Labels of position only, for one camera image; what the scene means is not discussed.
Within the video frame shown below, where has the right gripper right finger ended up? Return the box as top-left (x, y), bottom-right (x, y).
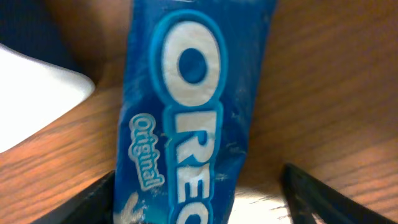
top-left (280, 163), bottom-right (396, 224)

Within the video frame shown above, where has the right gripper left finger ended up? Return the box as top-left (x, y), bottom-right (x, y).
top-left (32, 170), bottom-right (115, 224)

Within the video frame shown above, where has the blue Oreo packet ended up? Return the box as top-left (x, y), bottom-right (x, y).
top-left (113, 0), bottom-right (276, 224)

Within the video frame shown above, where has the white barcode scanner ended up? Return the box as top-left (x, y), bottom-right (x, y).
top-left (1, 44), bottom-right (95, 152)

